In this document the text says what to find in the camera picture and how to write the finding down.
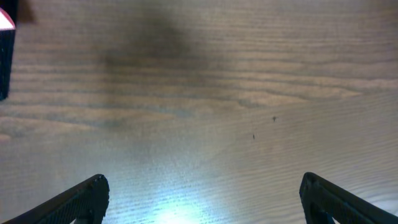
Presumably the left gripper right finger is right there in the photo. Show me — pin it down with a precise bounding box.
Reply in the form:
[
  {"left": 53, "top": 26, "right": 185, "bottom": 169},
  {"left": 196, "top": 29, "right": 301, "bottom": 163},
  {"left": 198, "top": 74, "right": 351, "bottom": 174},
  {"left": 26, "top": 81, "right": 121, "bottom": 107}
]
[{"left": 299, "top": 172, "right": 397, "bottom": 224}]

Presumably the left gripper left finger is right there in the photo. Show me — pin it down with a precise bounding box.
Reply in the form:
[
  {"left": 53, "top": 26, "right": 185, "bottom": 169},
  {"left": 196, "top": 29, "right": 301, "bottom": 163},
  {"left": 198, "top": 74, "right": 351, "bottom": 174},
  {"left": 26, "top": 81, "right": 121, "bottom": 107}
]
[{"left": 4, "top": 174, "right": 109, "bottom": 224}]

